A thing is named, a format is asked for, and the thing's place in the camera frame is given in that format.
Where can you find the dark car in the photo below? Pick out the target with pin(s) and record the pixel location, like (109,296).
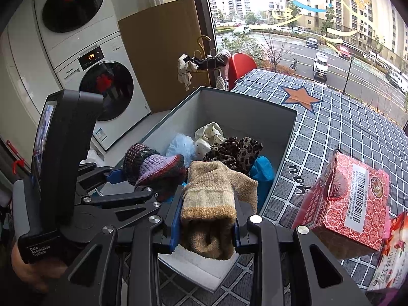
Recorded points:
(311,42)

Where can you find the striped knitted hat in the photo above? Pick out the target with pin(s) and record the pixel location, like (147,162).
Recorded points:
(149,169)

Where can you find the white hanging cloth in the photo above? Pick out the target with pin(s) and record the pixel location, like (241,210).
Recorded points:
(185,70)

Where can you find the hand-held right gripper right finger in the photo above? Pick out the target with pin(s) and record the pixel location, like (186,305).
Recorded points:
(236,239)

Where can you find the white and red snack bag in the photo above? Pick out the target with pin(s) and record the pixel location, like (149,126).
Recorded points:
(395,255)

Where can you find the white polka dot scrunchie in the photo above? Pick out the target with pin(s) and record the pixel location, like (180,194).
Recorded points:
(207,134)

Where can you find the red car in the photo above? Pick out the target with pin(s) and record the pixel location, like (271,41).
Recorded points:
(343,51)

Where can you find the white washing machine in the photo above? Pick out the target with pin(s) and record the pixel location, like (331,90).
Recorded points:
(134,108)

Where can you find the dark hanging cloth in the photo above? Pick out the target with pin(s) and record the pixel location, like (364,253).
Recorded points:
(207,62)

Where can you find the brown cardboard panel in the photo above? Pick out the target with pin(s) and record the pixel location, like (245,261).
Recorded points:
(159,54)

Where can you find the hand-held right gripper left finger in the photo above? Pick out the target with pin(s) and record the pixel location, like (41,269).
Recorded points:
(176,229)

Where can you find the light blue fluffy cloth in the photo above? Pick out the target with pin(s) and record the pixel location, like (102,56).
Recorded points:
(180,148)

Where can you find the small white car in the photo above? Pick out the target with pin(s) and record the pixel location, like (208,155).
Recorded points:
(320,67)

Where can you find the parked bicycle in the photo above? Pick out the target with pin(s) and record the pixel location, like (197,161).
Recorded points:
(294,64)

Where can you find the grid printed blanket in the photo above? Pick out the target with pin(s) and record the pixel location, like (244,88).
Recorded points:
(334,124)

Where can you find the beige knitted sock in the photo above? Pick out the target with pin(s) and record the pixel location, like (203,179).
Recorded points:
(207,191)

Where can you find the white dryer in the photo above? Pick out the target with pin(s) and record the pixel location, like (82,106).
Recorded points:
(105,16)

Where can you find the grey storage box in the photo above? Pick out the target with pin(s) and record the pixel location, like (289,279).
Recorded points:
(248,114)

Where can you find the blue crinkled cloth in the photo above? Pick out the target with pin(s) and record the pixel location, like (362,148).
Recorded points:
(263,172)

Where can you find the leopard print cloth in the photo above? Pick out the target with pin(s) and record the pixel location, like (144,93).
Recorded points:
(236,153)

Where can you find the red chair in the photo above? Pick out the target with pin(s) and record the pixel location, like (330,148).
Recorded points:
(242,67)

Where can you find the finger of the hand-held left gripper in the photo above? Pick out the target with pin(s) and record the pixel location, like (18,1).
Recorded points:
(127,197)
(114,174)

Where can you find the person's left hand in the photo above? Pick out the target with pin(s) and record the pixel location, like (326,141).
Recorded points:
(38,274)

